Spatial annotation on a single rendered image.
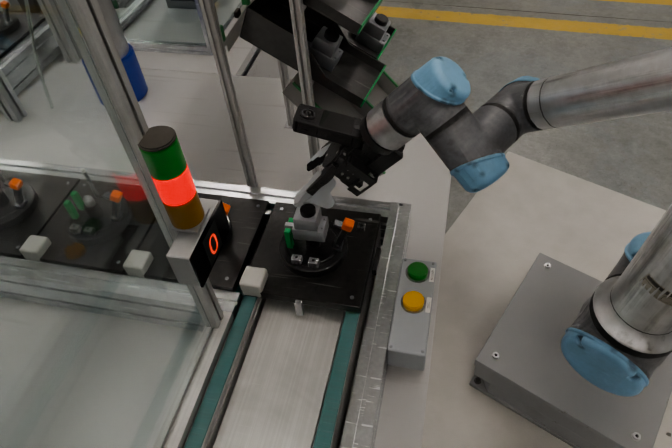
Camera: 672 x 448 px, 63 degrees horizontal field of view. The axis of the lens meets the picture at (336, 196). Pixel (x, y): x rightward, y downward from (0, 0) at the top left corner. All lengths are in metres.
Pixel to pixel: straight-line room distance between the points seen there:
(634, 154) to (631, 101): 2.25
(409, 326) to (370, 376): 0.12
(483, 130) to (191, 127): 1.07
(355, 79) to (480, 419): 0.69
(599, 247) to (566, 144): 1.65
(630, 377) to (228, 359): 0.65
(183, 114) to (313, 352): 0.94
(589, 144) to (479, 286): 1.87
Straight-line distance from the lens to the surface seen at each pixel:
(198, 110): 1.75
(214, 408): 1.02
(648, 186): 2.87
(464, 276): 1.23
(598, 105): 0.79
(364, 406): 0.97
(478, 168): 0.79
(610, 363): 0.83
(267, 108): 1.69
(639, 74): 0.77
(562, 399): 1.02
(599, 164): 2.90
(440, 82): 0.76
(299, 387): 1.04
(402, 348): 1.01
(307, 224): 1.03
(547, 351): 1.05
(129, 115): 0.72
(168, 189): 0.77
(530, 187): 1.44
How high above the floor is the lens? 1.85
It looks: 46 degrees down
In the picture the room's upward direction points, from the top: 6 degrees counter-clockwise
